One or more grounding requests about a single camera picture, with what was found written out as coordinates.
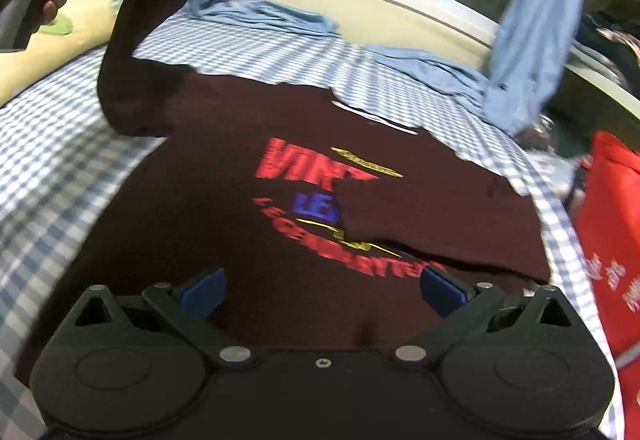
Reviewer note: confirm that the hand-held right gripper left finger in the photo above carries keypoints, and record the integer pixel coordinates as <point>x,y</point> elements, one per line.
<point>204,294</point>

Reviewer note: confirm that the red printed bag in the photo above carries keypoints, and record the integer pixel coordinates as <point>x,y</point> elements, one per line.
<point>610,220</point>

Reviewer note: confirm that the clear plastic bag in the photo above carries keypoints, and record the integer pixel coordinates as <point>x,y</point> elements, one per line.
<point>550,154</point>

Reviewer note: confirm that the yellow avocado print pillow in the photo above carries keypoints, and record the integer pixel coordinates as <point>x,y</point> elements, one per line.
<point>60,54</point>

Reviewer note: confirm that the maroon printed t-shirt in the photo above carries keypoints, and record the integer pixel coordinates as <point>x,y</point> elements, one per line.
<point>225,119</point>

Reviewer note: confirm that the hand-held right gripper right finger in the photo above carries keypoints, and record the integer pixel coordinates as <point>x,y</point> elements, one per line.
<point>441,289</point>

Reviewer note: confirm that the blue white checked bed sheet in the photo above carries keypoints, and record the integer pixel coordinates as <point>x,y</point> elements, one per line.
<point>60,144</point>

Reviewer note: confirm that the dark cloth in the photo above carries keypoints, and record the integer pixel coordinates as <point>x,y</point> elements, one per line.
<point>600,49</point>

